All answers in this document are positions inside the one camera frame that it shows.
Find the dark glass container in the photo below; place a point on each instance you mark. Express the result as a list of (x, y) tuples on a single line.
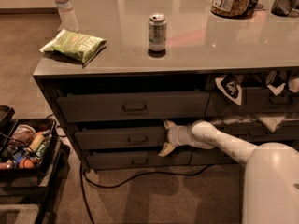
[(283, 8)]

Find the clear plastic water bottle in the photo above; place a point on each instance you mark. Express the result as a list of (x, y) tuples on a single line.
[(67, 15)]

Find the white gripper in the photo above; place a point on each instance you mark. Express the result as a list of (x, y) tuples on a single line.
[(174, 135)]

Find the grey drawer cabinet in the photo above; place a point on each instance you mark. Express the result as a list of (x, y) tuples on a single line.
[(173, 60)]

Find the black bin with groceries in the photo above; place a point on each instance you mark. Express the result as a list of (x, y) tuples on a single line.
[(27, 146)]

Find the black white snack bag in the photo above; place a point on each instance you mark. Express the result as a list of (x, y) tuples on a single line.
[(230, 87)]

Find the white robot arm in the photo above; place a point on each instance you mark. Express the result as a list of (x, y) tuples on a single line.
[(271, 180)]

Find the green chip bag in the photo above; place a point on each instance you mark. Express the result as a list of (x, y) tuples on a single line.
[(74, 45)]

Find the white paper in drawer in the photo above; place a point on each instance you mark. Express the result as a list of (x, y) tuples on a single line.
[(271, 121)]

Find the silver soda can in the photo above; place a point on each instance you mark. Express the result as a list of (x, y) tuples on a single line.
[(157, 32)]

